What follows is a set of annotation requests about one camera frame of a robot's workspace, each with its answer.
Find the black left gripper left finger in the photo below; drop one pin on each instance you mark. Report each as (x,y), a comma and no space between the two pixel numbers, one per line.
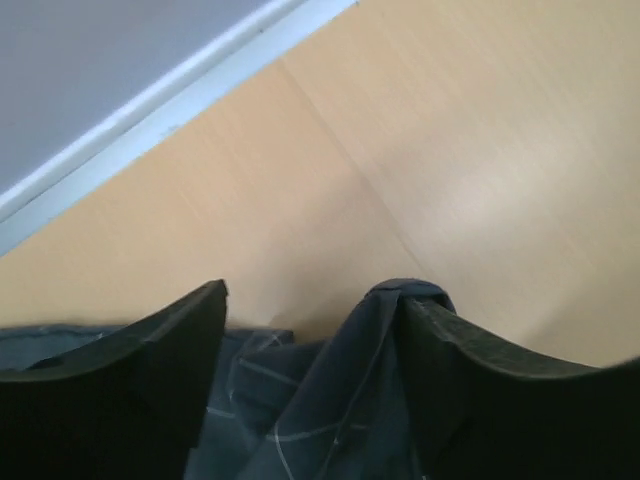
(110,402)

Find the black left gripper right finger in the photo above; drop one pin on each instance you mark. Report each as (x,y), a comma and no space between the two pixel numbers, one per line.
(482,407)

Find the grey checked pillowcase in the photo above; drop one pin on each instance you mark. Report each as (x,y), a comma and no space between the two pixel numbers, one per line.
(328,409)

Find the aluminium table edge frame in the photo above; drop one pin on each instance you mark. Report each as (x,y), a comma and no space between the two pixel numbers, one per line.
(89,86)

